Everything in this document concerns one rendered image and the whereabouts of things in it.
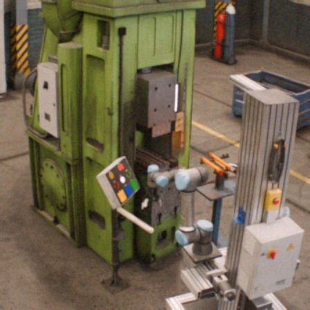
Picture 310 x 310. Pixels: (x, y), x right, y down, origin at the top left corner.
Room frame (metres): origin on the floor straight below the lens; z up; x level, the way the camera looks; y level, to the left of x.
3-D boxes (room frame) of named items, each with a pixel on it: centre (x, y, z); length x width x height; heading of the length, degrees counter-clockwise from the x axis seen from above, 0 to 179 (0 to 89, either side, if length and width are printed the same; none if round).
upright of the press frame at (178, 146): (4.53, -0.09, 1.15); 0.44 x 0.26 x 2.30; 42
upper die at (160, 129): (4.16, 0.09, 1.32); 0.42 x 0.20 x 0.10; 42
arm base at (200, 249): (3.02, -0.36, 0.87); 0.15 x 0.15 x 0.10
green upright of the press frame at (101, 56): (4.08, 0.41, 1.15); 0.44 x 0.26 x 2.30; 42
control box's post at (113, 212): (3.58, 0.31, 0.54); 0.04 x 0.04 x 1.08; 42
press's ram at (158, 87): (4.19, 0.06, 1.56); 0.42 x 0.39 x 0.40; 42
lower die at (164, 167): (4.16, 0.09, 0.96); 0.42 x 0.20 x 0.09; 42
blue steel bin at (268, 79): (7.67, -1.87, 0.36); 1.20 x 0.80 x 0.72; 43
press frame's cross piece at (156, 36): (4.31, 0.16, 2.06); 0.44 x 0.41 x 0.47; 42
